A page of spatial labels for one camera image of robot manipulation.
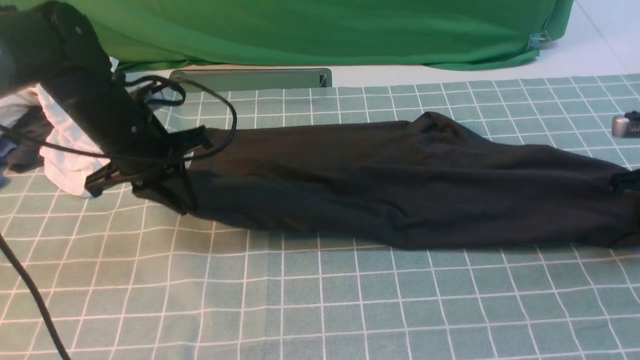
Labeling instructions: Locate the dark crumpled garment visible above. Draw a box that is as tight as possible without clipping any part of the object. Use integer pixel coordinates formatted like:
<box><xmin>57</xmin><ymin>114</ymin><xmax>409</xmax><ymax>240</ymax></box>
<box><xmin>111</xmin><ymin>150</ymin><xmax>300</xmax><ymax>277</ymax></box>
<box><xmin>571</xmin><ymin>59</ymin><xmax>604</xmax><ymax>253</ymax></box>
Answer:
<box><xmin>0</xmin><ymin>106</ymin><xmax>54</xmax><ymax>174</ymax></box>

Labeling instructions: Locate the metal binder clip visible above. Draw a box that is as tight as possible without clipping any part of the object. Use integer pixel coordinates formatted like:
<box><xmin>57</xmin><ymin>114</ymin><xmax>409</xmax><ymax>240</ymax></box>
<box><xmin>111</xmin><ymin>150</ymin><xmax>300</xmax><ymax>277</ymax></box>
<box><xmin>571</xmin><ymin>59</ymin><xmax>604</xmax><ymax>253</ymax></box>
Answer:
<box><xmin>526</xmin><ymin>31</ymin><xmax>553</xmax><ymax>51</ymax></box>

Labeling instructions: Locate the dark gray long-sleeve top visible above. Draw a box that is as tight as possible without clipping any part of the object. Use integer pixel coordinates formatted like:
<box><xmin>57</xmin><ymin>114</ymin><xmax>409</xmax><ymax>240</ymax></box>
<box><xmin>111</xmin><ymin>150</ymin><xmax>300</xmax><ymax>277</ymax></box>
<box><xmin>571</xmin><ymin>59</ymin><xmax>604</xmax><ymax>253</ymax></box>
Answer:
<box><xmin>132</xmin><ymin>111</ymin><xmax>640</xmax><ymax>250</ymax></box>

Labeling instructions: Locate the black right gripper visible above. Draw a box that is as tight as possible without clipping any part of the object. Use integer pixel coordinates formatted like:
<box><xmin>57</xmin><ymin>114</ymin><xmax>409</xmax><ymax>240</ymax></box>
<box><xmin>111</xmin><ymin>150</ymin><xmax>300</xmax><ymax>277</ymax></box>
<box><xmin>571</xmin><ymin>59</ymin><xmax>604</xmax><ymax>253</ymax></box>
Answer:
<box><xmin>608</xmin><ymin>169</ymin><xmax>640</xmax><ymax>195</ymax></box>

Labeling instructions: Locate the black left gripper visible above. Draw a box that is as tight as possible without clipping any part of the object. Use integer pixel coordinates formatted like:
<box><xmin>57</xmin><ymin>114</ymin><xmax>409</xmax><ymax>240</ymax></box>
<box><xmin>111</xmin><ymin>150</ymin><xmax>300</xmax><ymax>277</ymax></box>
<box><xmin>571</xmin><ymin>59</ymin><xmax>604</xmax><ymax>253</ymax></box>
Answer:
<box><xmin>39</xmin><ymin>70</ymin><xmax>214</xmax><ymax>198</ymax></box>

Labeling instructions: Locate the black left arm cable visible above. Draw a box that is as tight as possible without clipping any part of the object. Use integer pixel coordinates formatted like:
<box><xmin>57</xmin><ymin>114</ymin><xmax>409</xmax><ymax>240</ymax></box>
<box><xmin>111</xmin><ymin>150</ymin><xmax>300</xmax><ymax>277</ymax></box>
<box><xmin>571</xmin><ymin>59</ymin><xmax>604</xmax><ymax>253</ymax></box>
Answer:
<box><xmin>0</xmin><ymin>75</ymin><xmax>238</xmax><ymax>360</ymax></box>

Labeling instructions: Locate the white crumpled garment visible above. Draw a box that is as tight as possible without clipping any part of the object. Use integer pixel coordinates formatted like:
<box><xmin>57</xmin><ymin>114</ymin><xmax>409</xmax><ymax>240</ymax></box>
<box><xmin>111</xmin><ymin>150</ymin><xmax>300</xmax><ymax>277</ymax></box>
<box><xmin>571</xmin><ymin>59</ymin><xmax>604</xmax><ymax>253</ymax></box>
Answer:
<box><xmin>0</xmin><ymin>57</ymin><xmax>166</xmax><ymax>198</ymax></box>

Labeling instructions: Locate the gray-green rectangular tray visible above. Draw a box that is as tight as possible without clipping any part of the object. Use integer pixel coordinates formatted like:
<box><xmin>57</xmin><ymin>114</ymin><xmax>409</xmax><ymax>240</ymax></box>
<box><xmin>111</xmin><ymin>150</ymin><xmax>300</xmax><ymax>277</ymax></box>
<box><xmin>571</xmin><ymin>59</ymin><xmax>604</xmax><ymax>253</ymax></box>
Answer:
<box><xmin>169</xmin><ymin>68</ymin><xmax>333</xmax><ymax>92</ymax></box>

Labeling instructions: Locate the green backdrop cloth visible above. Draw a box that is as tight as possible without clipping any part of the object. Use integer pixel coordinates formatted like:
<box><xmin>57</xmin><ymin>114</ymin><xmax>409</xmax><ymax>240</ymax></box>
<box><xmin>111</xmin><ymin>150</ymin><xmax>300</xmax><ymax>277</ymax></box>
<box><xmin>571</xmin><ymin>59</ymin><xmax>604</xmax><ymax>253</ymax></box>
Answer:
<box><xmin>70</xmin><ymin>0</ymin><xmax>573</xmax><ymax>71</ymax></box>

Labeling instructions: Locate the green checkered tablecloth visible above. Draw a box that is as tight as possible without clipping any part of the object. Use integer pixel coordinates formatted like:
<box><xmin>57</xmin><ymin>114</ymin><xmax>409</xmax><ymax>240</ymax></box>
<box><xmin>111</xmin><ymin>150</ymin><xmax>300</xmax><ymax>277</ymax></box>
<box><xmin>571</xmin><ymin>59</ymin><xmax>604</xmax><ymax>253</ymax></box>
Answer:
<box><xmin>0</xmin><ymin>73</ymin><xmax>639</xmax><ymax>360</ymax></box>

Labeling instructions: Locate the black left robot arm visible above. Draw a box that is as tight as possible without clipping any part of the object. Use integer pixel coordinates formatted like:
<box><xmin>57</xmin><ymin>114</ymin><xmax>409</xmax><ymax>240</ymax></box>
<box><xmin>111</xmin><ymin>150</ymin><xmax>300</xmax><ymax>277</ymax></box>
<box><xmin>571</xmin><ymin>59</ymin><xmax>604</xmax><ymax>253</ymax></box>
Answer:
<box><xmin>1</xmin><ymin>0</ymin><xmax>213</xmax><ymax>211</ymax></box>

